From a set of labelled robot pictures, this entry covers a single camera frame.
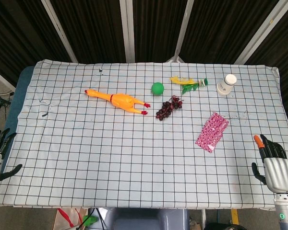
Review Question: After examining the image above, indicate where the dark purple grape bunch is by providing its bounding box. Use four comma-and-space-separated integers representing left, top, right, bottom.
155, 95, 183, 121

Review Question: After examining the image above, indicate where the white partition frame post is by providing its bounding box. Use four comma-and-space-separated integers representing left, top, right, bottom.
234, 0, 288, 65
167, 0, 195, 63
0, 66, 16, 93
119, 0, 136, 63
41, 0, 78, 63

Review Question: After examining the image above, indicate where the white plastic bottle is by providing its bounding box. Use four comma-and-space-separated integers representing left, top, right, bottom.
216, 74, 238, 96

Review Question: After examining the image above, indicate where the red white bag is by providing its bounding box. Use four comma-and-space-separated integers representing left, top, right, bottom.
53, 207, 87, 230

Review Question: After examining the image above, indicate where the green plastic object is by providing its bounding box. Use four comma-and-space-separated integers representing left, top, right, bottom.
83, 215, 98, 227

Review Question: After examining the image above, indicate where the yellow rubber chicken toy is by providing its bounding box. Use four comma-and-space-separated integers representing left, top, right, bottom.
84, 89, 151, 116

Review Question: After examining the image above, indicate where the yellow green feather shuttlecock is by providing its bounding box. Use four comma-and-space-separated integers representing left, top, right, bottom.
170, 76, 209, 95

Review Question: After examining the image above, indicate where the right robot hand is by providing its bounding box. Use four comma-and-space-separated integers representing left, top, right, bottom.
251, 134, 288, 194

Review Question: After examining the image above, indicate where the green ball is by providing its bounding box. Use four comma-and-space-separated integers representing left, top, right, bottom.
151, 82, 165, 96

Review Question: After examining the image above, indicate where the white checked tablecloth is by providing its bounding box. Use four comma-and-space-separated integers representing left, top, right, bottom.
0, 59, 288, 208

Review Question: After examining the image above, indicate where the blue table pad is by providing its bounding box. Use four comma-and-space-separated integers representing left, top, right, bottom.
4, 66, 36, 137

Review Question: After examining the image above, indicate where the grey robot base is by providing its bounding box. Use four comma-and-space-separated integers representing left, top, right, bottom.
103, 207, 191, 230

